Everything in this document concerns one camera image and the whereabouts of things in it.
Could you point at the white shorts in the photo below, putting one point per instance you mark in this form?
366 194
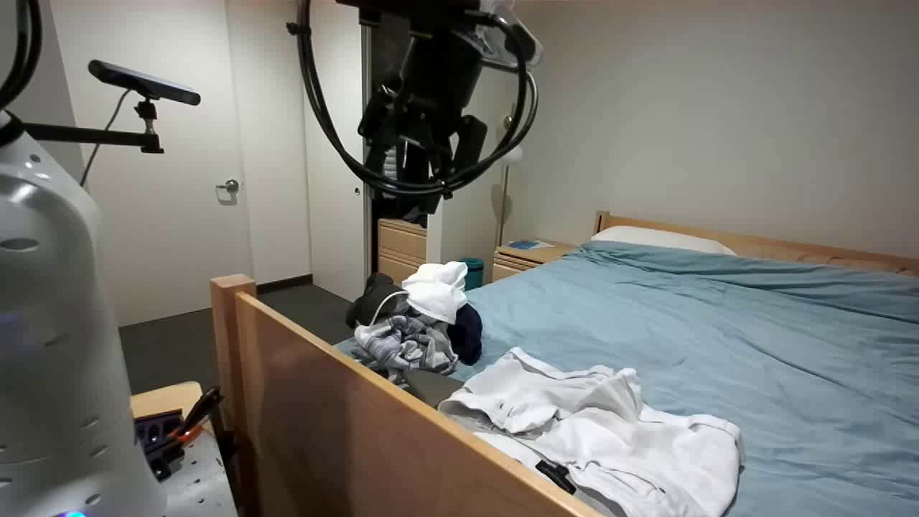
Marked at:
620 440

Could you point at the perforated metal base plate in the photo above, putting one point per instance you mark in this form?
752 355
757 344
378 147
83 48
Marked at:
202 484

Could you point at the wooden bed footboard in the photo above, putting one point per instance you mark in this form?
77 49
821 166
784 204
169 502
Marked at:
333 440

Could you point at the white door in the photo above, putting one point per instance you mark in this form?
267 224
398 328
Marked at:
181 240

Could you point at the black bar camera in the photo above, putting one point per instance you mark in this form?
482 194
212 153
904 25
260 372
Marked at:
145 85

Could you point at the small wooden stool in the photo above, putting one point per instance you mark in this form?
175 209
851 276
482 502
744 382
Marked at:
162 397

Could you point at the white pillow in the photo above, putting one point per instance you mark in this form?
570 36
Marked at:
662 240

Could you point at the khaki garment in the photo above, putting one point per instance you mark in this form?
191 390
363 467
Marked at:
432 385

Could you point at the white t-shirt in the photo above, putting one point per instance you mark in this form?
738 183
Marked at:
435 289

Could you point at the wooden bed headboard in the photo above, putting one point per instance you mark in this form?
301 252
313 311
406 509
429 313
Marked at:
813 252

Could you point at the wooden dresser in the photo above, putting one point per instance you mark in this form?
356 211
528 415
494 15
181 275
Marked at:
403 252

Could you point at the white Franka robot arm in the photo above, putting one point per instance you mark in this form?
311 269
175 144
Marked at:
59 335

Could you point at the wooden nightstand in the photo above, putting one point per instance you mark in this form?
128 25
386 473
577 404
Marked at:
518 263

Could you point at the teal bin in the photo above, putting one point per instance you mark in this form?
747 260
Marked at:
471 275

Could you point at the bed with blue sheet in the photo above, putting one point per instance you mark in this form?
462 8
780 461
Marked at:
764 364

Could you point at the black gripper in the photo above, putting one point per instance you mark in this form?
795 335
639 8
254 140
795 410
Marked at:
432 82

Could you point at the black Nike garment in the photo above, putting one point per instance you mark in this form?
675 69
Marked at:
369 303

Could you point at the blue book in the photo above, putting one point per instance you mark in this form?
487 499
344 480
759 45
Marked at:
525 245

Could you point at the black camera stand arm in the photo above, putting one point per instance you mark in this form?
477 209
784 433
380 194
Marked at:
86 134

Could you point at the navy garment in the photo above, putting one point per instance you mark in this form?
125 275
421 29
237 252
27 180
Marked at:
465 335

